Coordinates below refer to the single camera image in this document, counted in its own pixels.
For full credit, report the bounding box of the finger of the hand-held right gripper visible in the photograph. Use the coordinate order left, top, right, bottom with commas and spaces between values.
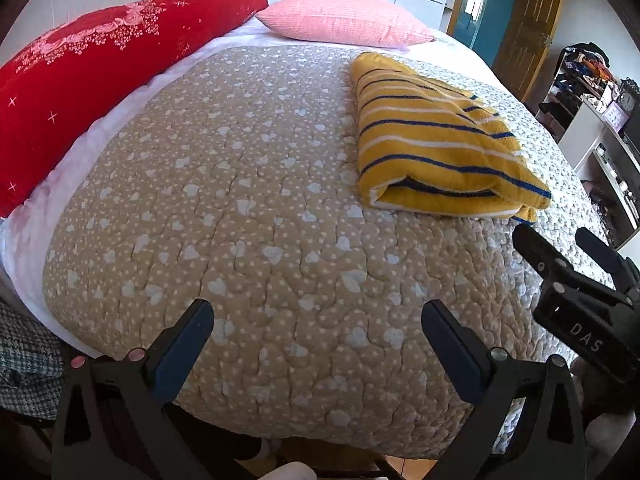
512, 223, 626, 307
575, 227, 638, 293

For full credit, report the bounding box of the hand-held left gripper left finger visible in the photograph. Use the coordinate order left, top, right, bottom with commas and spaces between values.
50, 298, 216, 480

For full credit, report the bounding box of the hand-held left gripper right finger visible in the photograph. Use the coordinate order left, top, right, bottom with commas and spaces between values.
421, 299, 586, 480

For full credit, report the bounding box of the yellow striped knit garment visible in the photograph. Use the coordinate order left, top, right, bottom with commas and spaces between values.
349, 51, 552, 224

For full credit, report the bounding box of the cluttered clothes rack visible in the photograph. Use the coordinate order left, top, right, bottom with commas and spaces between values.
537, 42, 619, 132

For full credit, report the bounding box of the white desk with shelves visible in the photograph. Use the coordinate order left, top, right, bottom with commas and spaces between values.
557, 95, 640, 252

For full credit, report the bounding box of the purple card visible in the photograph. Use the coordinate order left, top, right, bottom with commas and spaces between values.
604, 101, 631, 129

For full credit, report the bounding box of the houndstooth patterned cloth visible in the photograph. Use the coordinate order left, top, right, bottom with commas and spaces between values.
0, 302, 67, 422

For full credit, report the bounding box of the beige quilted bedspread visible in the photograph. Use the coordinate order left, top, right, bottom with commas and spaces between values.
42, 42, 618, 456

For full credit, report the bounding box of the black ornate clock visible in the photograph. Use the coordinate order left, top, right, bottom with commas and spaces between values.
617, 77, 640, 114

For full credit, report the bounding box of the wooden door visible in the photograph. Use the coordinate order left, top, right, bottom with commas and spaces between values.
492, 0, 572, 104

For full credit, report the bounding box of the teal door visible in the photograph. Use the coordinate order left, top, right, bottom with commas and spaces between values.
447, 0, 524, 68

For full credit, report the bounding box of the red floral pillow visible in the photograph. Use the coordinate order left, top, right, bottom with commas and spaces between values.
0, 0, 270, 218

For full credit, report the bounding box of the pink pillow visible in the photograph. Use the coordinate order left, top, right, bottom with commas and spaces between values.
255, 0, 436, 52

